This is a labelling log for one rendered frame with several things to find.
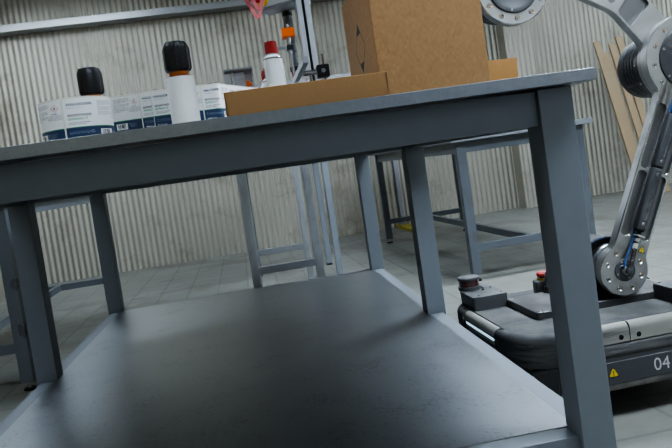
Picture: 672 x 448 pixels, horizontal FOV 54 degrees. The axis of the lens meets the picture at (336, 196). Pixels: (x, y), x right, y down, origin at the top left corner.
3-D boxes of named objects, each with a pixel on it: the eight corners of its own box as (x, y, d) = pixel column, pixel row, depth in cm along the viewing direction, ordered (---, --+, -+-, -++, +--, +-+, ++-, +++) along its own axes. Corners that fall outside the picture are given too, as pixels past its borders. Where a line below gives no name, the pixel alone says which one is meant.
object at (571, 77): (84, 183, 300) (84, 178, 300) (369, 142, 315) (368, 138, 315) (-296, 201, 91) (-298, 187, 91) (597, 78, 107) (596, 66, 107)
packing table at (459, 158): (381, 243, 567) (368, 152, 563) (470, 228, 578) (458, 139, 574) (470, 284, 349) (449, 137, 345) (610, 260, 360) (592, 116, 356)
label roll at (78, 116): (131, 144, 199) (124, 96, 198) (76, 147, 182) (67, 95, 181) (87, 153, 209) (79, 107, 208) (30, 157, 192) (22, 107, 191)
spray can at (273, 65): (271, 119, 183) (260, 44, 182) (290, 117, 183) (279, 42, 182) (271, 117, 177) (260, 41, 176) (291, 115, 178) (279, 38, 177)
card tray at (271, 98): (232, 130, 133) (229, 111, 133) (359, 113, 136) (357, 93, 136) (227, 118, 103) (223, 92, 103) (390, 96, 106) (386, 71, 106)
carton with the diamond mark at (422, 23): (356, 114, 167) (340, 6, 166) (447, 102, 171) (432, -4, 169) (382, 100, 138) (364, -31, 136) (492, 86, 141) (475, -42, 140)
